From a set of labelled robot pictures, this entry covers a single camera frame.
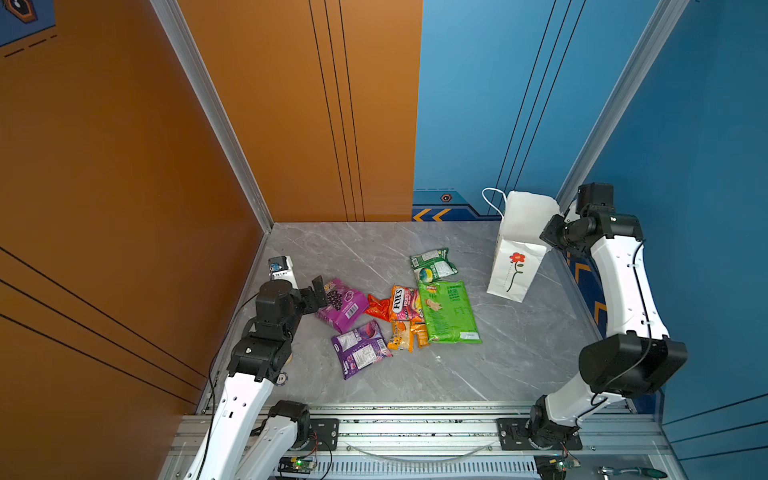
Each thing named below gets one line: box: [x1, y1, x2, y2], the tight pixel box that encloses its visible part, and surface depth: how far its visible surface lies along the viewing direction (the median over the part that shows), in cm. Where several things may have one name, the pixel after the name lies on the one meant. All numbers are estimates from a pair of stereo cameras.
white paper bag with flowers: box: [481, 187, 561, 303], surface depth 85 cm
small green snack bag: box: [409, 248, 458, 284], surface depth 105 cm
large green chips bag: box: [418, 280, 483, 344], surface depth 94 cm
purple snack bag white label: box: [331, 319, 393, 380], surface depth 87 cm
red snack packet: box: [364, 294, 392, 322], surface depth 96 cm
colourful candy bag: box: [390, 285, 424, 321], surface depth 96 cm
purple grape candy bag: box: [316, 278, 369, 333], surface depth 93 cm
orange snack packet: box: [387, 320, 430, 353], surface depth 91 cm
